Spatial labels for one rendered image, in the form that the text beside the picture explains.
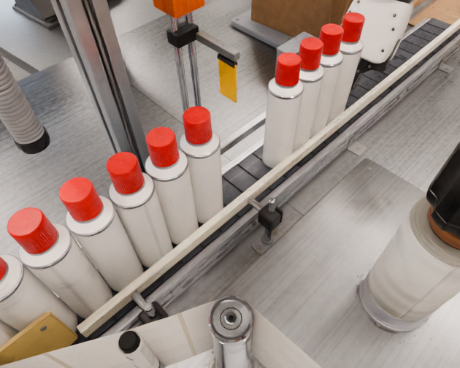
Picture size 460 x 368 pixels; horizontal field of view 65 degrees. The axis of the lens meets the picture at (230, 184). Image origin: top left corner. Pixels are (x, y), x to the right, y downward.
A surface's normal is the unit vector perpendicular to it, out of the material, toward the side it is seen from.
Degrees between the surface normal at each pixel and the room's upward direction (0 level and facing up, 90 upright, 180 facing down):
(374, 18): 76
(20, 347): 90
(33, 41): 0
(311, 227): 0
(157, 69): 0
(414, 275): 91
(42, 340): 90
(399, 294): 93
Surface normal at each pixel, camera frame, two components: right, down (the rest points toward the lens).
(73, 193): 0.00, -0.65
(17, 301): 0.74, 0.52
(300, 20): -0.66, 0.59
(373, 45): -0.66, 0.33
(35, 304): 0.94, 0.25
